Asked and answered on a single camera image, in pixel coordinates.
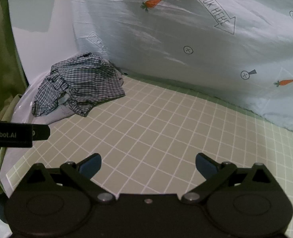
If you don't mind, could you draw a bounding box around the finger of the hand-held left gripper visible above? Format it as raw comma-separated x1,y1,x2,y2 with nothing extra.
32,124,51,141

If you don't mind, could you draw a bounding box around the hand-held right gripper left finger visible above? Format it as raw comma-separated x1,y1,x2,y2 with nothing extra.
25,153,116,205

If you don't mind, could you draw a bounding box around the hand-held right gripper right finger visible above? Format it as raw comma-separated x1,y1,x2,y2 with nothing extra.
181,153,276,205

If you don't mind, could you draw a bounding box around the checked shirt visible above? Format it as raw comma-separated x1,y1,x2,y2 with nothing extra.
32,52,126,118

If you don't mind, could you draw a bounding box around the grey clothes pile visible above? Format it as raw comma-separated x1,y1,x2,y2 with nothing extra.
34,68,125,126

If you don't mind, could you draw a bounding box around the green grid bed sheet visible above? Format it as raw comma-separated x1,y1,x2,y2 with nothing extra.
6,74,293,238

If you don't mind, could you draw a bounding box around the dark green curtain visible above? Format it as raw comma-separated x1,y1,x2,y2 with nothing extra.
0,0,26,119

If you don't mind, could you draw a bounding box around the carrot print quilt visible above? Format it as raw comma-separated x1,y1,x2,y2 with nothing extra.
68,0,293,137

